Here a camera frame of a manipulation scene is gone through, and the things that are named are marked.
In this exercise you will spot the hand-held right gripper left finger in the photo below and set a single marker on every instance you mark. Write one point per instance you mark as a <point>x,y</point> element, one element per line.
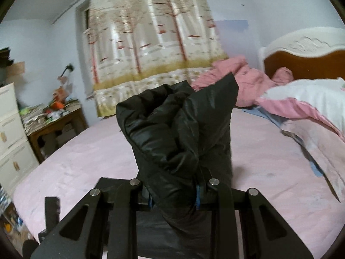
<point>147,203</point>

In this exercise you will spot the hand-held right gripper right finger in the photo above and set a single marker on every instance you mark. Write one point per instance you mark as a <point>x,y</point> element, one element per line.
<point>200,198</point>

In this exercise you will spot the black jacket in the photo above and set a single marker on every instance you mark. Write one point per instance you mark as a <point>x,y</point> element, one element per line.
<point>178,140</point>

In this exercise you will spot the pink bed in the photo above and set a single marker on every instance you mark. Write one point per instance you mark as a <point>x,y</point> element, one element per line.
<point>80,156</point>

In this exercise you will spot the wooden desk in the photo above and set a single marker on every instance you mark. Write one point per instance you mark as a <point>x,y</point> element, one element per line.
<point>58,132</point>

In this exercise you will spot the white drawer cabinet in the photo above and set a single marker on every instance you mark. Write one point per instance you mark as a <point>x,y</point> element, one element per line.
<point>13,137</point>

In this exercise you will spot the pile of papers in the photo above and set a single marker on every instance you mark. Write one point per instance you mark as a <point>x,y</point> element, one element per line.
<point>33,117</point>

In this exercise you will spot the orange toy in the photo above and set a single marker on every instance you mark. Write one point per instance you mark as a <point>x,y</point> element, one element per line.
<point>58,101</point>

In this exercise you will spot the pink quilted jacket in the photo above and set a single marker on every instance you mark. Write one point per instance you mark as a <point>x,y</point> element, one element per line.
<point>237,86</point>

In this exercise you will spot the pink and white quilt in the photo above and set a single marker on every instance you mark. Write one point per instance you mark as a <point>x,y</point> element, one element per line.
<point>310,105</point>

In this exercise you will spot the cardboard box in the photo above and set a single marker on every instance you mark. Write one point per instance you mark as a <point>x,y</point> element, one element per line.
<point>15,71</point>

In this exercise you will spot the tree print curtain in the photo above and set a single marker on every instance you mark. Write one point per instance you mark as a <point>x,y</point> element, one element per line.
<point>153,45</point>

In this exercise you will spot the white and brown headboard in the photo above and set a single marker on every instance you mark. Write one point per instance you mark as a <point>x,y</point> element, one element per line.
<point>304,55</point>

